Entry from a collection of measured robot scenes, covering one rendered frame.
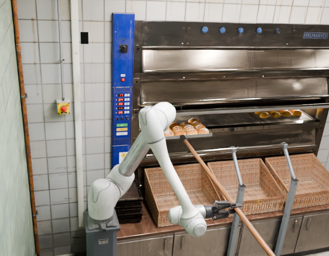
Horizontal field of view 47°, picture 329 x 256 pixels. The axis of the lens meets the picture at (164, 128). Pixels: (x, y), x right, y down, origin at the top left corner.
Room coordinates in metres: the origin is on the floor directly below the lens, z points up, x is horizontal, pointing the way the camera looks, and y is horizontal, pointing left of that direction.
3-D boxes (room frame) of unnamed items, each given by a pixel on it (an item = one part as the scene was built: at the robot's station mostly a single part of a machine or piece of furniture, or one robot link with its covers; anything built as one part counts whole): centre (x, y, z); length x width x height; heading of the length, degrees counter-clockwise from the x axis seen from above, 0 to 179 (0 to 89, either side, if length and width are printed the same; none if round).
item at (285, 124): (3.15, -0.64, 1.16); 1.80 x 0.06 x 0.04; 108
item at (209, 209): (1.81, -0.30, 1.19); 0.09 x 0.07 x 0.08; 108
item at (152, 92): (3.13, -0.65, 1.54); 1.79 x 0.11 x 0.19; 108
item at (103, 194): (1.92, 0.35, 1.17); 0.18 x 0.16 x 0.22; 159
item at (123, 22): (3.70, 0.64, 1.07); 1.93 x 0.16 x 2.15; 18
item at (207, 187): (2.71, -0.18, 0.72); 0.56 x 0.49 x 0.28; 109
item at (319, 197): (3.06, -1.32, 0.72); 0.56 x 0.49 x 0.28; 109
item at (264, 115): (3.73, -1.06, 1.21); 0.61 x 0.48 x 0.06; 18
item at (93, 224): (1.89, 0.35, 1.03); 0.22 x 0.18 x 0.06; 18
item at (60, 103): (2.63, 0.77, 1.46); 0.10 x 0.07 x 0.10; 108
